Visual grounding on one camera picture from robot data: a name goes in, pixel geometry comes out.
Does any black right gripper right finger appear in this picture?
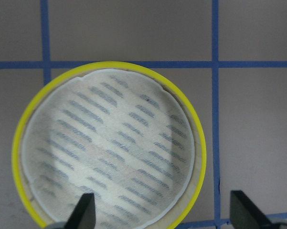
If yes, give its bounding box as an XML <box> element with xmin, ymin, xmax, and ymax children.
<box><xmin>230</xmin><ymin>190</ymin><xmax>272</xmax><ymax>229</ymax></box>

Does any yellow rimmed bamboo steamer tray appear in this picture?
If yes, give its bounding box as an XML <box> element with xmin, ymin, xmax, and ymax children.
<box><xmin>11</xmin><ymin>62</ymin><xmax>207</xmax><ymax>229</ymax></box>

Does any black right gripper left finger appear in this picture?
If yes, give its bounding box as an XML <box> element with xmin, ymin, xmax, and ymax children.
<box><xmin>64</xmin><ymin>193</ymin><xmax>96</xmax><ymax>229</ymax></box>

